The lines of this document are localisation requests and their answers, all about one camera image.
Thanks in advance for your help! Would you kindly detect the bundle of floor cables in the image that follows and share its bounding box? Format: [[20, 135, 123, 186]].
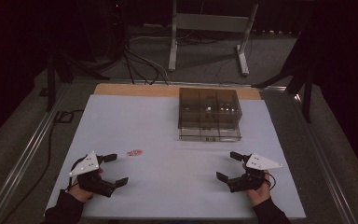
[[122, 29, 172, 86]]

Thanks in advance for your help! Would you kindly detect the aluminium floor rail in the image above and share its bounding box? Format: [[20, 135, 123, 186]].
[[0, 83, 73, 224], [292, 92, 358, 224]]

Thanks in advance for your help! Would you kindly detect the small red packet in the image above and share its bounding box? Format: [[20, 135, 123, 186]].
[[126, 148, 145, 158]]

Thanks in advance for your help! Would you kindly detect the person's left hand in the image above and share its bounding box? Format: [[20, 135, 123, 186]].
[[68, 167, 104, 203]]

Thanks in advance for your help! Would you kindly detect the clear plastic drawer box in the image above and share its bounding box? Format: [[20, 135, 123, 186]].
[[178, 87, 243, 143]]

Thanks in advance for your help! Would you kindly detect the right hand-held gripper cable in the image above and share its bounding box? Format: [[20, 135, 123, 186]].
[[264, 172, 277, 191]]

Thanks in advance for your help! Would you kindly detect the black tripod stand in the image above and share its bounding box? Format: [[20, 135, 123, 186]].
[[38, 50, 112, 113], [251, 17, 316, 124]]

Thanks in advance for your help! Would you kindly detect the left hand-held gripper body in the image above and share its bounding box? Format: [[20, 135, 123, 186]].
[[69, 151, 119, 199]]

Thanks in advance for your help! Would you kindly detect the white table mat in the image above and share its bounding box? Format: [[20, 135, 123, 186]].
[[45, 93, 307, 220]]

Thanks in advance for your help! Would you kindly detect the black floor cable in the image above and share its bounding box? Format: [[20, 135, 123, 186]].
[[0, 108, 85, 224]]

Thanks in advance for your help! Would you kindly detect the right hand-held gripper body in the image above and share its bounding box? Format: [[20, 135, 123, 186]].
[[227, 152, 283, 193]]

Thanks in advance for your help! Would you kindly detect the person's right hand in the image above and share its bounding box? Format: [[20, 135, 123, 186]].
[[241, 163, 272, 207]]

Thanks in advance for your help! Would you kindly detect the left hand-held gripper cable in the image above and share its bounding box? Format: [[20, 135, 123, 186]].
[[66, 154, 90, 191]]

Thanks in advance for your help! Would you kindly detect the white metal stand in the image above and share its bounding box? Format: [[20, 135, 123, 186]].
[[168, 0, 259, 77]]

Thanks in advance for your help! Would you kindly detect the hand-held gripper cable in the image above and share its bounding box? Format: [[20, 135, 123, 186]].
[[66, 154, 90, 191], [264, 172, 277, 191]]

